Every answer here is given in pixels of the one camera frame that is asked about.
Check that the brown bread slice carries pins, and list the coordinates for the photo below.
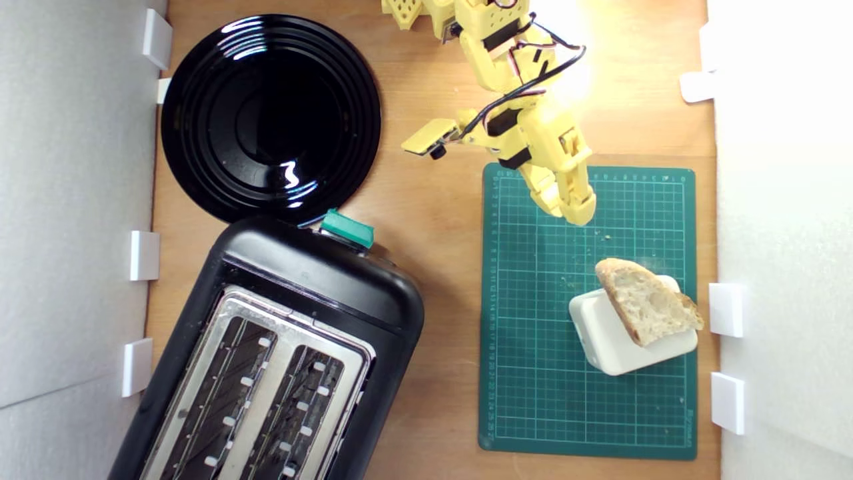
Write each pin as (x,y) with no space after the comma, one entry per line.
(650,306)

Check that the green toaster lever knob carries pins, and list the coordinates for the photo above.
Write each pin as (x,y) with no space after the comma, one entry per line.
(346,228)

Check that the black two-slot toaster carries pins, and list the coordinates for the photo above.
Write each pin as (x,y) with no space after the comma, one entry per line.
(320,280)

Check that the green cutting mat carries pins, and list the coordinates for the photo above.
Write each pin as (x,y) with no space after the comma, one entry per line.
(546,333)

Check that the white rounded block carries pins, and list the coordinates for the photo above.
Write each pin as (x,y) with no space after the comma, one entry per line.
(600,333)

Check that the black round plate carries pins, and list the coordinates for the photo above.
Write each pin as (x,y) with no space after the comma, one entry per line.
(266,120)

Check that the yellow wrist camera mount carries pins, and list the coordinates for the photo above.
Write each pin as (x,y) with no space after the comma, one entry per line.
(430,136)

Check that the white wall clip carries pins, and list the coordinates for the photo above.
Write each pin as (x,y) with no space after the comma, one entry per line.
(726,310)
(144,256)
(697,86)
(728,403)
(164,90)
(137,366)
(157,38)

